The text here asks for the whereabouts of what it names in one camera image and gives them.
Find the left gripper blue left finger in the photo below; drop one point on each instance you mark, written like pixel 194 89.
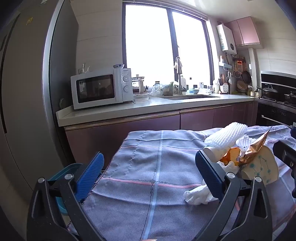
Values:
pixel 88 176

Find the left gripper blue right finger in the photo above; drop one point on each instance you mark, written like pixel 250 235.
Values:
pixel 212 173

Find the white tissue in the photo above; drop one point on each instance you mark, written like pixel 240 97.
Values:
pixel 199 195

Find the gold foil snack wrapper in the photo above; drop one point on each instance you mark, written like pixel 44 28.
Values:
pixel 253 149

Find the white foam net sleeve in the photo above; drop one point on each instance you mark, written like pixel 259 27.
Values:
pixel 227 136

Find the white paper cup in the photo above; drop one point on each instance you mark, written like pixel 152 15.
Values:
pixel 214 154

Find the teal plastic trash bin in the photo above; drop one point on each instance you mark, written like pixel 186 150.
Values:
pixel 58 179

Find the chrome kitchen faucet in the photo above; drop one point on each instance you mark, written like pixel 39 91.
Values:
pixel 178 67

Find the black built-in oven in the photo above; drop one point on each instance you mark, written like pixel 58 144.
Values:
pixel 268 115

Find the grey plaid tablecloth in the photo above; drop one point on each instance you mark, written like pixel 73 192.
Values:
pixel 140 195

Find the black cooking pot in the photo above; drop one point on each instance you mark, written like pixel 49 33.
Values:
pixel 268 93

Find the black hanging frying pan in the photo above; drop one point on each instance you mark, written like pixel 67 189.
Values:
pixel 246 74

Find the white microwave oven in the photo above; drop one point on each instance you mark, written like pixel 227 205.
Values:
pixel 101 87

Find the blue white bowl on microwave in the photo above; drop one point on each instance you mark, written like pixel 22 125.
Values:
pixel 118 66

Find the grey refrigerator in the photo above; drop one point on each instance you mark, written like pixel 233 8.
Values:
pixel 38 58

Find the pink upper wall cabinet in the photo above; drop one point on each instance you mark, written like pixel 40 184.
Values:
pixel 244 32

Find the white wall water heater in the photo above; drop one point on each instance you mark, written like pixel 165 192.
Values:
pixel 226 39

